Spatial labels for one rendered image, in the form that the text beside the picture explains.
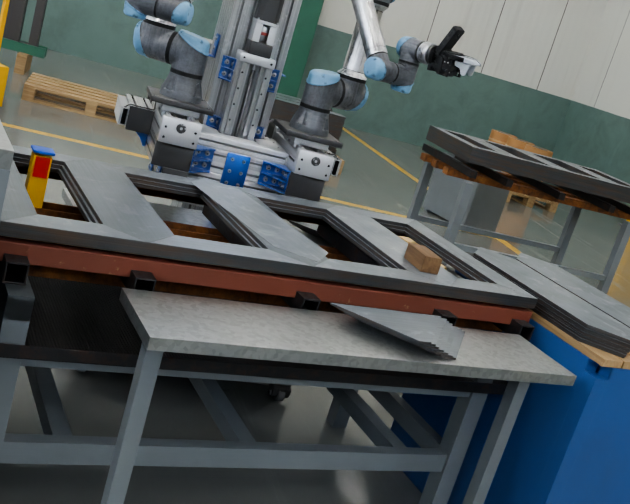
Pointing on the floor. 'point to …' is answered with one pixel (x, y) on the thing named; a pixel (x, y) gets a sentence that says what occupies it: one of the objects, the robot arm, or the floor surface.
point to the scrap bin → (488, 202)
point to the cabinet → (300, 47)
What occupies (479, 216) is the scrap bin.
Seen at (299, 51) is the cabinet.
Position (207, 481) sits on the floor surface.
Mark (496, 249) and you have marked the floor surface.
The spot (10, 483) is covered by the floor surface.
